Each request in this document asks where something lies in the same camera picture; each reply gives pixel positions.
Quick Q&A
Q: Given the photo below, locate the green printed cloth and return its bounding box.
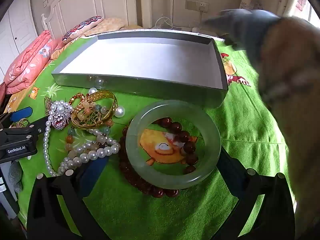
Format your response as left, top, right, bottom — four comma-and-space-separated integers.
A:
15, 34, 295, 240

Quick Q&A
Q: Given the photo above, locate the white wooden headboard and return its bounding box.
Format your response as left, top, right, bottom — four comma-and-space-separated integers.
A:
41, 0, 153, 39

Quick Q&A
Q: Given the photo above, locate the pale green jade bangle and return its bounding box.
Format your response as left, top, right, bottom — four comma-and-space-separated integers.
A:
125, 100, 222, 190

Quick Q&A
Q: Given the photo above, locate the person's left hand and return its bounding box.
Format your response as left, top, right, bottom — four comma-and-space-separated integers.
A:
8, 160, 23, 193

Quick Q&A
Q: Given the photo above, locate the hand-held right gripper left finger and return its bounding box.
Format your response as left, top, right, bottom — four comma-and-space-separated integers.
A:
26, 159, 110, 240

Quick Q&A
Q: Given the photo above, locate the grey cardboard box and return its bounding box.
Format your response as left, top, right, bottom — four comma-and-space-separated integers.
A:
51, 30, 229, 107

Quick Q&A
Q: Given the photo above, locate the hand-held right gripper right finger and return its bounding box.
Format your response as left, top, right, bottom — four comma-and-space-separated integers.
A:
216, 149, 295, 240

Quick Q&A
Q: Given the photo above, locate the white pearl necklace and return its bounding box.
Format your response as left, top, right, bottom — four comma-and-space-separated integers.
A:
42, 100, 122, 177

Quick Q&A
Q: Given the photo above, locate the yellow pillow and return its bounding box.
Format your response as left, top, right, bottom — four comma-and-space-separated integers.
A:
82, 17, 127, 37

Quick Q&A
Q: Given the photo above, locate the white wardrobe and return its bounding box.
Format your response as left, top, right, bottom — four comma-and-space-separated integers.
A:
0, 0, 38, 80

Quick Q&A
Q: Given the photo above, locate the pink floral quilt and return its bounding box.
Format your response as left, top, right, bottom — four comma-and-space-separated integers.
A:
0, 30, 65, 98

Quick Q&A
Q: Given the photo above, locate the white cable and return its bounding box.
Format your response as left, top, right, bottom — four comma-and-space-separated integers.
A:
151, 9, 204, 30

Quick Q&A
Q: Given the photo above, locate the embroidered pillow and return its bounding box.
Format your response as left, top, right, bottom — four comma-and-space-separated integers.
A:
62, 16, 103, 43

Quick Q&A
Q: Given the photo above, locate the another person's forearm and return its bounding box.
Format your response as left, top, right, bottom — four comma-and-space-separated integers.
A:
257, 17, 320, 230

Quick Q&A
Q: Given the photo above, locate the silver rhinestone pearl brooch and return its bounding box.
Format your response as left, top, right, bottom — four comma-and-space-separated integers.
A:
49, 104, 73, 130

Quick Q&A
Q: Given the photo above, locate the gold bangle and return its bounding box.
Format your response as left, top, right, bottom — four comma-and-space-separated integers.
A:
71, 91, 118, 130

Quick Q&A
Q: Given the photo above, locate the dark red bead bracelet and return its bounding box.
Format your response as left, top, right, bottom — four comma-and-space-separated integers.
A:
118, 117, 199, 198

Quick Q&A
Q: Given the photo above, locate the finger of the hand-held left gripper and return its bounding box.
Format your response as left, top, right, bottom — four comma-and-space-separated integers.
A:
25, 116, 52, 135
0, 106, 33, 128

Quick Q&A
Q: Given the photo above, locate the multicolour stone bead bracelet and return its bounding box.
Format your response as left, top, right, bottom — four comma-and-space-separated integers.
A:
65, 101, 115, 159

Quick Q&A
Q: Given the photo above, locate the gold filigree hair ornament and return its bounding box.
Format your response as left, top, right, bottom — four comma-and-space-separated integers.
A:
44, 95, 54, 114

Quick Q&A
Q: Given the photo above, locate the wall socket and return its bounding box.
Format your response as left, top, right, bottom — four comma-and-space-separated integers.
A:
185, 0, 209, 12

